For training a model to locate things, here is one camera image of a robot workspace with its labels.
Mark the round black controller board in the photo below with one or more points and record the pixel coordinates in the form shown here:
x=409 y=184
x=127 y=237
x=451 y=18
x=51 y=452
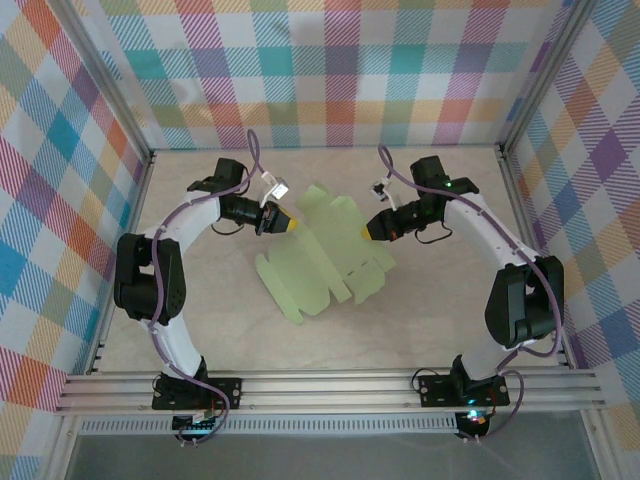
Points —
x=475 y=420

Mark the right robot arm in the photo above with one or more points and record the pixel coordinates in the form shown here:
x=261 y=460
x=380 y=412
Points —
x=520 y=305

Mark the green paper box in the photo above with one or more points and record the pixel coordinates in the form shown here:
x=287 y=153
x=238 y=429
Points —
x=320 y=265

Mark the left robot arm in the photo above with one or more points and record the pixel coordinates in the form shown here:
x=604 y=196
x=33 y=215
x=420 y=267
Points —
x=175 y=345

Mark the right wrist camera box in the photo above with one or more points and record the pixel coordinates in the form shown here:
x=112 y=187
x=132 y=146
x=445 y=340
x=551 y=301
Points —
x=380 y=190

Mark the aluminium frame post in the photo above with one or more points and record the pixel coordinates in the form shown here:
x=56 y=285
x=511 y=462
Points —
x=100 y=75
x=545 y=75

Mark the green circuit board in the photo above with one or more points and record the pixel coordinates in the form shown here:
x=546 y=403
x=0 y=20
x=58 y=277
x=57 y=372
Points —
x=197 y=426

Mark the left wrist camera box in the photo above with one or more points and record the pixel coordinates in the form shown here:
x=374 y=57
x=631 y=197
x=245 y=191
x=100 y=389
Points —
x=277 y=190

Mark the aluminium mounting rail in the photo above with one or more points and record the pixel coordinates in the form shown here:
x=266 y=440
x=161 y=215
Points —
x=325 y=392

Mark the aluminium side rail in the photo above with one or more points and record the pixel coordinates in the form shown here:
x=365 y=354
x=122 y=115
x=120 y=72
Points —
x=530 y=250
x=127 y=250

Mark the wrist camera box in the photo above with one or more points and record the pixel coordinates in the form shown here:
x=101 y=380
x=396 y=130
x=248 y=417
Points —
x=277 y=190
x=380 y=190

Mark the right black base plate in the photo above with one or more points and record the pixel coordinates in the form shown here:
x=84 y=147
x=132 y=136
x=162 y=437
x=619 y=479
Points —
x=432 y=390

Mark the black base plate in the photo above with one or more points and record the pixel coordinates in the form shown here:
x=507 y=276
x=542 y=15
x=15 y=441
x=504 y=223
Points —
x=227 y=390
x=432 y=390

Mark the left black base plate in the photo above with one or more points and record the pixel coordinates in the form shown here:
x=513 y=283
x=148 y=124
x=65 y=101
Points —
x=227 y=390

